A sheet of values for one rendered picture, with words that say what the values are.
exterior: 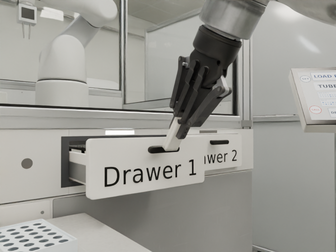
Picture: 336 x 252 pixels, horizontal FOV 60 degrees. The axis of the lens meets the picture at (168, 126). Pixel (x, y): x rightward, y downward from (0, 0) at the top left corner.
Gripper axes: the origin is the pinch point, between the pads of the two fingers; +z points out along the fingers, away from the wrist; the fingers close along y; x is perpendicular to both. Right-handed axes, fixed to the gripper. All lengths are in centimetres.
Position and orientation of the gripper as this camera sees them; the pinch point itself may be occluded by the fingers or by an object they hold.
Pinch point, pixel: (176, 134)
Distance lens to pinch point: 55.8
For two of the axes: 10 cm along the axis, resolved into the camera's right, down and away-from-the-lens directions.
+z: -3.5, 8.2, 4.4
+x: -7.9, -0.1, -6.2
